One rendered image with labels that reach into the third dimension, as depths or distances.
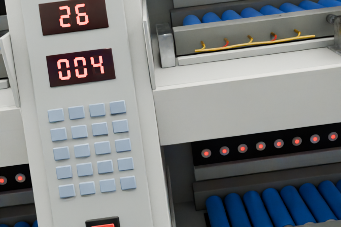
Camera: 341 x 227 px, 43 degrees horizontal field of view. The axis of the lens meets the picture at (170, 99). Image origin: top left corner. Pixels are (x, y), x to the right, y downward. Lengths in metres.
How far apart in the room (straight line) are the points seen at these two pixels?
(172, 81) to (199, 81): 0.02
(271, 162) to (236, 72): 0.20
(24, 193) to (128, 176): 0.22
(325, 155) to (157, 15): 0.25
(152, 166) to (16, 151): 0.10
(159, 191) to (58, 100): 0.10
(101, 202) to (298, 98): 0.16
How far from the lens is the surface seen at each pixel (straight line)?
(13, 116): 0.33
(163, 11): 0.51
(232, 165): 0.49
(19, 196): 0.52
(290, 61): 0.34
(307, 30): 0.40
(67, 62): 0.31
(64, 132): 0.31
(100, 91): 0.31
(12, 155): 0.34
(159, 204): 0.32
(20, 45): 0.32
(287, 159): 0.51
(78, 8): 0.31
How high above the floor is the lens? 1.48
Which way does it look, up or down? 3 degrees down
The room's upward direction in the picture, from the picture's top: 7 degrees counter-clockwise
